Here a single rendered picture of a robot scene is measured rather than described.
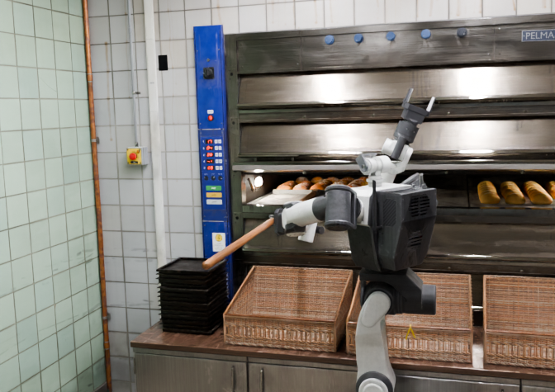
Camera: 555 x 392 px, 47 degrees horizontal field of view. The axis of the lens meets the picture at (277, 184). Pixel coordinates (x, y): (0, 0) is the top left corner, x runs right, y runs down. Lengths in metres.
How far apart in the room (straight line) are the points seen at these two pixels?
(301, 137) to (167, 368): 1.35
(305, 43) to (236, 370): 1.67
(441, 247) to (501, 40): 1.05
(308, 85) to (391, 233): 1.29
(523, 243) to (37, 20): 2.65
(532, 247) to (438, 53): 1.05
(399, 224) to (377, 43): 1.30
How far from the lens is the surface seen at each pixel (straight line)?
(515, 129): 3.30
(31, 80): 3.45
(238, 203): 3.52
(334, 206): 2.25
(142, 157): 3.64
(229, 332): 3.22
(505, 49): 3.31
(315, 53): 3.38
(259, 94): 3.43
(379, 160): 2.45
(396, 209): 2.28
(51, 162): 3.54
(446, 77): 3.29
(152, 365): 3.34
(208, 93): 3.50
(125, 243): 3.85
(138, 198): 3.76
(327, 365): 3.03
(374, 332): 2.50
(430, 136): 3.29
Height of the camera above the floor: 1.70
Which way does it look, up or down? 7 degrees down
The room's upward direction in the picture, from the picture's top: 2 degrees counter-clockwise
